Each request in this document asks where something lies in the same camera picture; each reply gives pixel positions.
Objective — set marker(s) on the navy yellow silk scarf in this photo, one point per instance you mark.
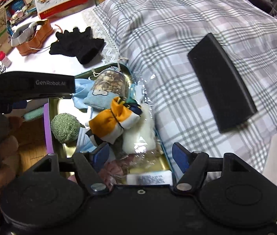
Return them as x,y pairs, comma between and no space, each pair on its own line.
110,123

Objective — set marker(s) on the black knit gloves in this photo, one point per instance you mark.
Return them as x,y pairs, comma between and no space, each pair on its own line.
81,45

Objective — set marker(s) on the white lace table runner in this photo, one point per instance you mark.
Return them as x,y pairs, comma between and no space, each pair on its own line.
110,51

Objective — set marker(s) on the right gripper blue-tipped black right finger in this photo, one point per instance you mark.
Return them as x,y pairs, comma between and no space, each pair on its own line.
193,166

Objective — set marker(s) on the gold metal tin tray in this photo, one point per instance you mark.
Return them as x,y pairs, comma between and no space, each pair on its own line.
150,161

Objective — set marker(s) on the green fuzzy ball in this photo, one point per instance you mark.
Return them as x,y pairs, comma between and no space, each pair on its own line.
65,127

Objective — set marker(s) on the black rectangular box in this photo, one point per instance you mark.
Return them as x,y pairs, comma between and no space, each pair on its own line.
230,101

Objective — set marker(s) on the light blue sachet pouch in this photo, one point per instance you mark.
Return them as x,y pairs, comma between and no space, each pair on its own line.
109,83

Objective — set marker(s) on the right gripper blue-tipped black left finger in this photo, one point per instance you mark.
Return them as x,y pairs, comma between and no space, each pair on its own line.
87,168

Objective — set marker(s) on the person's left hand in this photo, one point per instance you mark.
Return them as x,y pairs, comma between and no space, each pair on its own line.
9,157

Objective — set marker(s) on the orange leather pouch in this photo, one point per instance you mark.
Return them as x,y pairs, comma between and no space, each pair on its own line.
29,38

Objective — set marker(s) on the white cotton pack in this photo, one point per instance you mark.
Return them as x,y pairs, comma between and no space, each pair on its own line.
140,138

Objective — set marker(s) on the blue face mask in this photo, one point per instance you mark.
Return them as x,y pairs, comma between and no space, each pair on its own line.
82,89

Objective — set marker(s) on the white labelled packet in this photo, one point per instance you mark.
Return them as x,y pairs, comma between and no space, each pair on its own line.
164,177

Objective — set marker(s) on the small red-capped bottle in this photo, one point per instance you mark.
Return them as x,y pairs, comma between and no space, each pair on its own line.
4,59

